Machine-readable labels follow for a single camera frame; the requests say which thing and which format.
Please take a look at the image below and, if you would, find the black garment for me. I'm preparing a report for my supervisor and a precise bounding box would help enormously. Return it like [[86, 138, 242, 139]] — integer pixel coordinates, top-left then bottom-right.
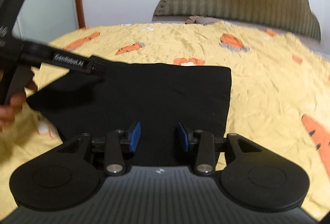
[[27, 62, 232, 166]]

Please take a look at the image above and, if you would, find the person's left hand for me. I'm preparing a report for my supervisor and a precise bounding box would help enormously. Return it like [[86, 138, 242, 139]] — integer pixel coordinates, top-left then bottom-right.
[[0, 91, 27, 132]]

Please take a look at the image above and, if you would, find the yellow carrot print quilt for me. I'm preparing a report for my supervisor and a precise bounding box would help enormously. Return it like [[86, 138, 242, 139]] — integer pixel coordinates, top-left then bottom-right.
[[1, 21, 329, 223]]

